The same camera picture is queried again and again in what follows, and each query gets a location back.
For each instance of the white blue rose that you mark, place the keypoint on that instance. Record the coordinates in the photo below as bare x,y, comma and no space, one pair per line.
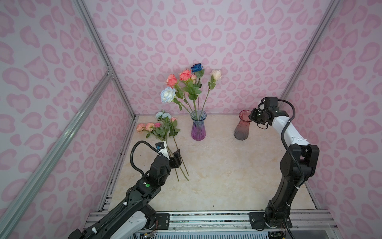
171,95

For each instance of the peach peony stem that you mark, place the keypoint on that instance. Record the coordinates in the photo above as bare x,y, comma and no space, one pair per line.
162,133

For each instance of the right aluminium frame post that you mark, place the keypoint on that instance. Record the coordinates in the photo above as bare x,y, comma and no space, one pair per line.
330,13

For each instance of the dark blue rose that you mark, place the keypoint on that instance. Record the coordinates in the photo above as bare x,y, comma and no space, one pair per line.
198,70

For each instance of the purple blue glass vase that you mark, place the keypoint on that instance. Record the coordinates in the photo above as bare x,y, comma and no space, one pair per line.
198,131

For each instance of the red grey glass vase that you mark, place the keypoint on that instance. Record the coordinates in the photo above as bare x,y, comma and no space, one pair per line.
242,129

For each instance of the cream pink rose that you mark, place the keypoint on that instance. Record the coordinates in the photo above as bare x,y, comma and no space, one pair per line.
216,75

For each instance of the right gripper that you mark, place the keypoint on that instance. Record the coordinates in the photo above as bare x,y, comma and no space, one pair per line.
253,117

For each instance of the left aluminium frame bar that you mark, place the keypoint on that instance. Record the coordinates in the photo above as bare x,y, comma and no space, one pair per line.
21,203

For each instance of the pink red rose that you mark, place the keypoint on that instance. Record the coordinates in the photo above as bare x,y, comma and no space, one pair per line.
173,82
185,85

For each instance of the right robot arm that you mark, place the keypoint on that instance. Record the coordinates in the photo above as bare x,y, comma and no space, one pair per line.
298,163

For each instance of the pink rosebud stem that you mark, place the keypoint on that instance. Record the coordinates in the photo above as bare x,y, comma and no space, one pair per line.
174,130

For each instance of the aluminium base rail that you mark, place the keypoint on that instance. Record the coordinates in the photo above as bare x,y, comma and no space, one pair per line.
301,224

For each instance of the pale blue carnation stem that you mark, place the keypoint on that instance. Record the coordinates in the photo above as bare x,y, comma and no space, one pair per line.
162,116

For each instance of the left corner aluminium post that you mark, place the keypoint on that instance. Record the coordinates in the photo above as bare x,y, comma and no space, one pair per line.
85,15

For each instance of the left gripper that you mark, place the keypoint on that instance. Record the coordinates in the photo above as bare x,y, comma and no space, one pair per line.
175,160

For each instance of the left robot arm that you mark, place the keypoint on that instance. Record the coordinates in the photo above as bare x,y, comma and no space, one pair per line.
133,213

